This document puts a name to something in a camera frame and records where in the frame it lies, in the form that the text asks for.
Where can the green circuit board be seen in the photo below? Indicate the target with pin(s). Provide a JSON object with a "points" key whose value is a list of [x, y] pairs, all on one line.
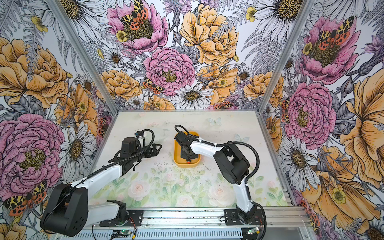
{"points": [[121, 233], [253, 231]]}

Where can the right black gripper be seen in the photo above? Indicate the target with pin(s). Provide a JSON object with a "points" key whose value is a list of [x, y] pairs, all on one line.
{"points": [[183, 156]]}

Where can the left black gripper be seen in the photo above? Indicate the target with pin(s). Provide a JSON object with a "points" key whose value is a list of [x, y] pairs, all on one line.
{"points": [[155, 153]]}

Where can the left aluminium corner post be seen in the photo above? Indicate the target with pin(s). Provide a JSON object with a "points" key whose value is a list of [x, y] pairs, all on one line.
{"points": [[69, 29]]}

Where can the left green circuit board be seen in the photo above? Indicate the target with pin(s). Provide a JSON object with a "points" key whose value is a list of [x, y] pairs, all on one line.
{"points": [[121, 233]]}

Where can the right green circuit board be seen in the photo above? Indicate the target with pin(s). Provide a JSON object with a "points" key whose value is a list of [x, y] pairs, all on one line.
{"points": [[253, 231]]}

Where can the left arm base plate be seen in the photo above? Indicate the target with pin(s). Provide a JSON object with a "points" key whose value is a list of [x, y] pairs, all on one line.
{"points": [[131, 218]]}

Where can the yellow plastic bin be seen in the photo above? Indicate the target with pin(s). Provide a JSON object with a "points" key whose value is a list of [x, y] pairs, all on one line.
{"points": [[183, 163]]}

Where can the right aluminium corner post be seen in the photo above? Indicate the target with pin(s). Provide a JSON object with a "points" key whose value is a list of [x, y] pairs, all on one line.
{"points": [[299, 24]]}

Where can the aluminium front rail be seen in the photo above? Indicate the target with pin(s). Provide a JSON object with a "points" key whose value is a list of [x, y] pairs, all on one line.
{"points": [[172, 218]]}

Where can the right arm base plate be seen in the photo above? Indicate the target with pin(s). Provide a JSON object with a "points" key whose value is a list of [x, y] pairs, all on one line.
{"points": [[236, 217]]}

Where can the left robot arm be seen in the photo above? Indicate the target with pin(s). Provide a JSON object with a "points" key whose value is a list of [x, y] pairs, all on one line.
{"points": [[68, 210]]}

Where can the white slotted cable duct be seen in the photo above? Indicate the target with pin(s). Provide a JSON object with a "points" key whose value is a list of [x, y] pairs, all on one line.
{"points": [[163, 234]]}

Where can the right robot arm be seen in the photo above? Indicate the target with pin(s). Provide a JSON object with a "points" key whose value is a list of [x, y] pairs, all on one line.
{"points": [[233, 165]]}

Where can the aluminium corner post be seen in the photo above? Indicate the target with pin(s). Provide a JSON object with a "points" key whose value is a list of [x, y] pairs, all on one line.
{"points": [[69, 29], [299, 24]]}

